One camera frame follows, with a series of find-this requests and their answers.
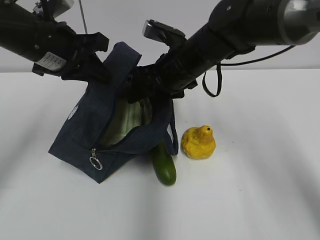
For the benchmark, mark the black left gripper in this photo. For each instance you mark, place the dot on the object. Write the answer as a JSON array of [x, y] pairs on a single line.
[[82, 63]]

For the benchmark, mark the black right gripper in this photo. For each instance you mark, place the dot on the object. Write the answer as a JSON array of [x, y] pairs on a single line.
[[172, 73]]

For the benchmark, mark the green lidded glass container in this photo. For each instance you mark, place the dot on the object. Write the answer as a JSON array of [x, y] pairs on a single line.
[[126, 117]]

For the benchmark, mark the dark blue lunch bag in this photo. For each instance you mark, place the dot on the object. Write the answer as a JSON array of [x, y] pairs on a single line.
[[104, 131]]

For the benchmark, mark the yellow wrinkled squash toy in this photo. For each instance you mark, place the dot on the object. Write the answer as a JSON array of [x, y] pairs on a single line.
[[198, 143]]

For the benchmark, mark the green cucumber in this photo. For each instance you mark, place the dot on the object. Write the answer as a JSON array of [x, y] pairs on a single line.
[[163, 165]]

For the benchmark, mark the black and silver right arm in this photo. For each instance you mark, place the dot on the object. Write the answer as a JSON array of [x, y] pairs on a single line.
[[234, 27]]

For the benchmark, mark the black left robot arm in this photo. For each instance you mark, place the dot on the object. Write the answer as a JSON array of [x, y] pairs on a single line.
[[30, 36]]

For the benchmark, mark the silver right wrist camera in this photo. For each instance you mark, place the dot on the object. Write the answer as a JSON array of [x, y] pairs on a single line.
[[157, 31]]

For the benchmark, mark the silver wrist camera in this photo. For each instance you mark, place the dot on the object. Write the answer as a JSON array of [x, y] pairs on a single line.
[[53, 8], [157, 31]]

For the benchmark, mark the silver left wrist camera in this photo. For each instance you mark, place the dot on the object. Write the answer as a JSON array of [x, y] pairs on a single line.
[[53, 8]]

